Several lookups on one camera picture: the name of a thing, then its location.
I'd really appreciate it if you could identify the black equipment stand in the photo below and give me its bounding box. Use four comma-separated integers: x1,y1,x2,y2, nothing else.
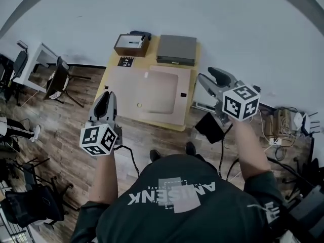
285,158,324,243

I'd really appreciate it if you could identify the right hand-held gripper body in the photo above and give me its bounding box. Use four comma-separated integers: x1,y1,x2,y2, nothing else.
202,77,261,126

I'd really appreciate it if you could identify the person's right forearm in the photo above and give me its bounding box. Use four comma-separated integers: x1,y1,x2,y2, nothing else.
230,119,272,181

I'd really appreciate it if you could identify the white power adapter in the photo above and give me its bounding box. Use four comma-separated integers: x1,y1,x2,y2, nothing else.
293,112,304,132

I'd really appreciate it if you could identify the small black printed card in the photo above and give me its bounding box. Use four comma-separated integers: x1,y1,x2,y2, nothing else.
117,56,136,68

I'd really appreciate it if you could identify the black flat pad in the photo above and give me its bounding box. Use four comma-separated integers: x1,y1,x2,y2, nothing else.
194,112,225,144

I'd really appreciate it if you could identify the black office chair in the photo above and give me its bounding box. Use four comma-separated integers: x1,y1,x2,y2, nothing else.
9,50,29,106

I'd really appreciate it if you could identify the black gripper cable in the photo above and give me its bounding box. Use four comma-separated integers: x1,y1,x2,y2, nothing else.
113,145,140,177
219,123,234,180

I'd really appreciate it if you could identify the flat grey box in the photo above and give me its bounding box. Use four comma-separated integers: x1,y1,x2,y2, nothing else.
155,34,198,67

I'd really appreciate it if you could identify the person's left forearm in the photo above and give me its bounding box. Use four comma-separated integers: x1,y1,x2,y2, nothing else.
89,152,119,205

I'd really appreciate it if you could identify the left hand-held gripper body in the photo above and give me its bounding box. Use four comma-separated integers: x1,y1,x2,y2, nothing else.
79,92,124,158

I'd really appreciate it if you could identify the black folding chair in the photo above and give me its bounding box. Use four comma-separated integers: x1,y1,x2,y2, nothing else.
43,56,92,108

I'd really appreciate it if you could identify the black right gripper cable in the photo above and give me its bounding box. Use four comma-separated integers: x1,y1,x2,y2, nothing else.
219,123,234,180

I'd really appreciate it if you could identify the black swivel chair with bag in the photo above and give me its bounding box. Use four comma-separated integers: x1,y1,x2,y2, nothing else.
4,162,74,229

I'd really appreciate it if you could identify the open brown box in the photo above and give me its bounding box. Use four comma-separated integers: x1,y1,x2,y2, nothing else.
113,33,150,58

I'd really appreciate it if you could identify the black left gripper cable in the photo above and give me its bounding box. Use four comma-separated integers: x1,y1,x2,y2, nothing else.
113,145,140,177

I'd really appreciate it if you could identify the white router with antennas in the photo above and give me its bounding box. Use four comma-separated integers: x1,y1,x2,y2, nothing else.
302,111,320,137

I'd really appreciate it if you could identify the white desk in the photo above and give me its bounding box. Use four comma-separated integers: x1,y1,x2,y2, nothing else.
12,42,69,89

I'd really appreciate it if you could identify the black object behind box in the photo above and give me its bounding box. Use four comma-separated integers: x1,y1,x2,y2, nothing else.
129,30,152,41

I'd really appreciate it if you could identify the person's right shoe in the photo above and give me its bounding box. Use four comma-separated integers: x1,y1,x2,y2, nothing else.
185,141,197,157

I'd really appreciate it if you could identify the person's dark printed shirt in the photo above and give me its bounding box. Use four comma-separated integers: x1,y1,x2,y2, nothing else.
70,153,288,243

